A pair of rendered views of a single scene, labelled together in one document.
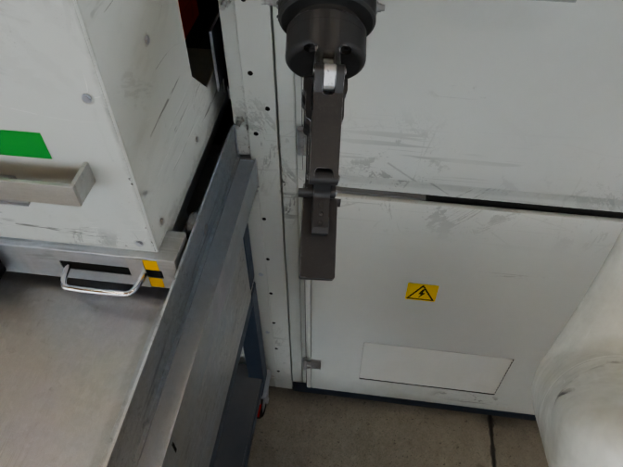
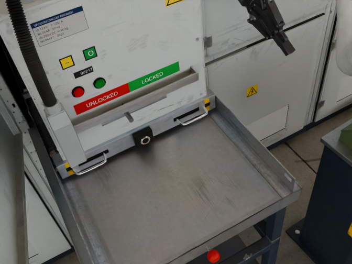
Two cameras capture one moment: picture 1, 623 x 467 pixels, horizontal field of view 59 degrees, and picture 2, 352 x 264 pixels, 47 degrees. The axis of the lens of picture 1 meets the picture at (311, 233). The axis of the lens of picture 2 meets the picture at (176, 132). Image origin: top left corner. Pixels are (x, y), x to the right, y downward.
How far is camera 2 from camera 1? 0.91 m
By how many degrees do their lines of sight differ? 20
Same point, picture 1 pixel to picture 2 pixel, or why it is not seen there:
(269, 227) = not seen: hidden behind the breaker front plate
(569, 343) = (343, 44)
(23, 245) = (161, 118)
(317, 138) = (275, 14)
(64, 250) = (176, 111)
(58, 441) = (228, 162)
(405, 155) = (239, 31)
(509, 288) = (281, 70)
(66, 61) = (194, 28)
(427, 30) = not seen: outside the picture
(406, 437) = not seen: hidden behind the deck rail
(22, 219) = (161, 106)
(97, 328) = (199, 134)
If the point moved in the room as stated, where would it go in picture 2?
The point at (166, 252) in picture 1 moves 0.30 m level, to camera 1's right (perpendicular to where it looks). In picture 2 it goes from (209, 93) to (276, 54)
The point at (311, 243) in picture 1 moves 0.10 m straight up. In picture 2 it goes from (285, 44) to (288, 13)
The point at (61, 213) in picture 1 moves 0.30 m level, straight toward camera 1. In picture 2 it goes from (176, 95) to (275, 113)
